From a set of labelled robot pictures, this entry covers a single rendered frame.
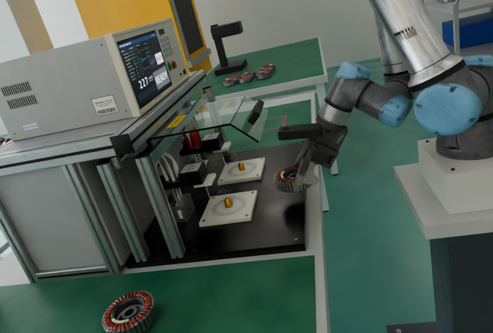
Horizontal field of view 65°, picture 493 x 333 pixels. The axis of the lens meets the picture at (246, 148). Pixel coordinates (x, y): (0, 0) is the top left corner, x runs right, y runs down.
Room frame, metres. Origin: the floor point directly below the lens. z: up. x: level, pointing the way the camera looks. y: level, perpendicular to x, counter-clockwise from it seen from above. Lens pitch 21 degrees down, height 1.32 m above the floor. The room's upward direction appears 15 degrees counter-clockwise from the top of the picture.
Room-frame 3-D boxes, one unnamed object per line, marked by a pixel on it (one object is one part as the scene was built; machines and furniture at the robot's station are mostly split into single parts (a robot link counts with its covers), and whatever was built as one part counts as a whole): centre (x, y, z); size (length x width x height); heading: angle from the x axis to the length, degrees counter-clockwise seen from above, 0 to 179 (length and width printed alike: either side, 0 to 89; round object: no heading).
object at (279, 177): (0.97, -0.11, 0.83); 0.11 x 0.11 x 0.04
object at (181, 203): (1.03, 0.23, 0.80); 0.07 x 0.05 x 0.06; 166
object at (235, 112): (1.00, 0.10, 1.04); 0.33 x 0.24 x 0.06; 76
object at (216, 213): (1.00, 0.09, 0.78); 0.15 x 0.15 x 0.01; 76
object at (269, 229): (1.12, 0.08, 0.76); 0.64 x 0.47 x 0.02; 166
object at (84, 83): (1.21, 0.37, 1.22); 0.44 x 0.39 x 0.20; 166
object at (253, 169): (1.23, 0.03, 0.78); 0.15 x 0.15 x 0.01; 76
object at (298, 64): (3.47, -0.31, 0.38); 1.85 x 1.10 x 0.75; 166
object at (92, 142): (1.19, 0.37, 1.09); 0.68 x 0.44 x 0.05; 166
